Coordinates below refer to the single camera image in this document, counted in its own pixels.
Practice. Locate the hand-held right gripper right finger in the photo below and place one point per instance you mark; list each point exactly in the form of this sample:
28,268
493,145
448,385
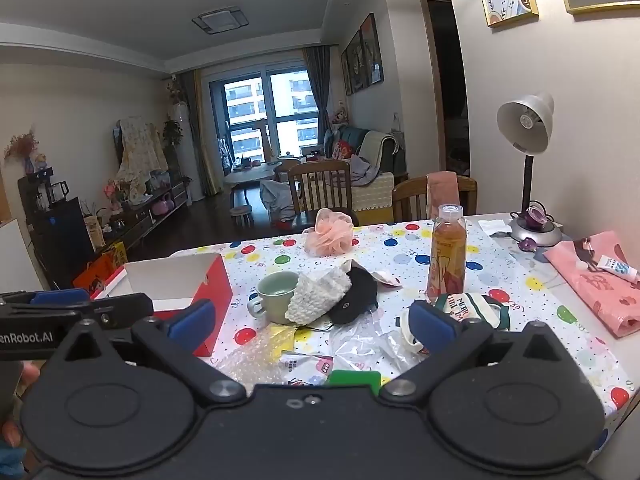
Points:
432,325

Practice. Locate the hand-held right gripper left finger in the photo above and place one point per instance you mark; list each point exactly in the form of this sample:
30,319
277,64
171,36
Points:
192,322

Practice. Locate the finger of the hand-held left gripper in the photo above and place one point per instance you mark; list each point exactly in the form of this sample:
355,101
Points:
60,296
125,310

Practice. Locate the red cardboard box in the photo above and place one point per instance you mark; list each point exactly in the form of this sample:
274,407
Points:
215,300

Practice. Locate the white green printed pouch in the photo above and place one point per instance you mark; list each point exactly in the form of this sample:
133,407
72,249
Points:
470,307

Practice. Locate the clear plastic bag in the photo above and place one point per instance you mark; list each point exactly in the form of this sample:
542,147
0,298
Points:
365,340

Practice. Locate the yellow cloth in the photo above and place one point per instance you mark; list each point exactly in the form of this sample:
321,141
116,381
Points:
282,342

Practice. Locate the white knit cloth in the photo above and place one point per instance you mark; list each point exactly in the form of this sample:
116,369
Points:
315,295

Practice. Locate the pink mesh bath pouf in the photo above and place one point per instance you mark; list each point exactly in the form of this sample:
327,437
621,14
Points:
327,235

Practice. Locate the person's left hand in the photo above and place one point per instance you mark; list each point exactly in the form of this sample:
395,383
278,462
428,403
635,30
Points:
31,372

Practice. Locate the orange gift box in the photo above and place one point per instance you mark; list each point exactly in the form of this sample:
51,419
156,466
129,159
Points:
92,277

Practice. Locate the white cabinet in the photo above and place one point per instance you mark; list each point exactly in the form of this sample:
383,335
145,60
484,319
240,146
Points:
20,260

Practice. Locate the yellow gift box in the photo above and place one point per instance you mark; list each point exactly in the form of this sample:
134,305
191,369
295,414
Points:
116,252

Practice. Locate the black water dispenser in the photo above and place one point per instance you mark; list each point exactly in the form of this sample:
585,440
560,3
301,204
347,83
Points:
60,235

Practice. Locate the orange drink bottle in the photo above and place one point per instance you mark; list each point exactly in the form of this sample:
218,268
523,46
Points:
446,260

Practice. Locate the clear bubble wrap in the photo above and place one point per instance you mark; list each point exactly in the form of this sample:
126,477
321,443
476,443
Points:
245,365

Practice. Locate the pale green mug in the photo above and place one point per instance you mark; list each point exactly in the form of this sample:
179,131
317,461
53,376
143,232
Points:
272,305

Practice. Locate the balloon print tablecloth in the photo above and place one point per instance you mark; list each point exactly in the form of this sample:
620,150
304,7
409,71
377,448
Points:
500,270

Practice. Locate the green card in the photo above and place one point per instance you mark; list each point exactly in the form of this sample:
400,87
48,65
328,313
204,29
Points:
352,379

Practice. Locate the dark TV cabinet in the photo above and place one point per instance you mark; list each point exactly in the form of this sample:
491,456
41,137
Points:
145,215

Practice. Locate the glass kettle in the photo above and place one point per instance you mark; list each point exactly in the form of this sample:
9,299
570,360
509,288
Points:
57,192

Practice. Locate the pink round object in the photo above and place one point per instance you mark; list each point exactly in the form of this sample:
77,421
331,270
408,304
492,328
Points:
162,207

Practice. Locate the white tissue paper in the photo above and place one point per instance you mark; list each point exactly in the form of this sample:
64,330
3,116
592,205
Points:
495,226

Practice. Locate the pink flowers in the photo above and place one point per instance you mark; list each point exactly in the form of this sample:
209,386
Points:
112,191

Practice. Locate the small printed packet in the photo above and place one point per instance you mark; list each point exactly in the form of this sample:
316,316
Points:
305,365

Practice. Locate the small wooden stool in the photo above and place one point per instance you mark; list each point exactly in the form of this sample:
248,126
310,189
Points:
240,211

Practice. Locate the small purple object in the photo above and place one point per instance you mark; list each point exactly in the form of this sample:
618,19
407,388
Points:
528,245

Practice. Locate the wooden dining chair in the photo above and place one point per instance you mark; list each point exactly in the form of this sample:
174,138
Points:
407,195
320,166

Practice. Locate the pink towel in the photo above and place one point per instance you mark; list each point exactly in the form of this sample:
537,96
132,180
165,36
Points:
442,190

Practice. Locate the grey white cloth bundle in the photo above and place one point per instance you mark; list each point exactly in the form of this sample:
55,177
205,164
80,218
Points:
277,200

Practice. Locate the small purple cup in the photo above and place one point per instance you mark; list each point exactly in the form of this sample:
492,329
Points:
536,217

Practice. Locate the dried flower bouquet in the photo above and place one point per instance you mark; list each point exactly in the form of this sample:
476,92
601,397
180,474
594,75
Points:
21,146

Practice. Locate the round coffee table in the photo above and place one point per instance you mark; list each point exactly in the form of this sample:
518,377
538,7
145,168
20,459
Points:
250,175

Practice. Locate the cream printed cover cloth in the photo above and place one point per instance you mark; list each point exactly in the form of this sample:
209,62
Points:
140,150

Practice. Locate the pink printed plastic bag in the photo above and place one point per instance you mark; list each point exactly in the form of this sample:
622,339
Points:
590,290

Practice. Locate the purple grey clothes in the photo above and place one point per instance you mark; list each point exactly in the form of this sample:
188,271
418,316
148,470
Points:
365,170

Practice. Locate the white standing air conditioner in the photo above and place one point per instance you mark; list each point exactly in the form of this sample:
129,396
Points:
185,150

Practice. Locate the grey curtain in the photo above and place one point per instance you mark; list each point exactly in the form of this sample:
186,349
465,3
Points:
200,140
317,90

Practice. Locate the green potted plant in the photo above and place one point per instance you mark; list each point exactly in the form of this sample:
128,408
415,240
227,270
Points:
172,132

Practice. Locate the green sofa with cream throw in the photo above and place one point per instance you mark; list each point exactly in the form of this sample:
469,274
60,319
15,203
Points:
375,145

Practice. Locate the white tube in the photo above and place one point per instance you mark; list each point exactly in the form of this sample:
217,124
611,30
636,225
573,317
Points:
617,266

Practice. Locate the wooden giraffe figure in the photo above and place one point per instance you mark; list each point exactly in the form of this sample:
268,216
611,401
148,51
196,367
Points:
266,140

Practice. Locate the red cushion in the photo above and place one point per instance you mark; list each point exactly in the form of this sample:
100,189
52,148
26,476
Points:
342,149

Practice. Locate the silver desk lamp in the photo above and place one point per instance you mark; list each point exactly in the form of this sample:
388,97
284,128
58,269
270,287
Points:
527,120

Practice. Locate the pink plush toy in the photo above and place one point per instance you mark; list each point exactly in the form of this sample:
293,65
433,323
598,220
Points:
338,116

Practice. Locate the large window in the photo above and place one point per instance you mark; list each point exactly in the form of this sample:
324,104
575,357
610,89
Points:
285,95

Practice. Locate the square ceiling light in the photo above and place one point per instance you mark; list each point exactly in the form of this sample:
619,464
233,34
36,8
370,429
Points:
220,20

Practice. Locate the dark framed wall picture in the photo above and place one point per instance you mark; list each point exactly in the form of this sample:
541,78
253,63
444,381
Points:
346,72
356,62
372,50

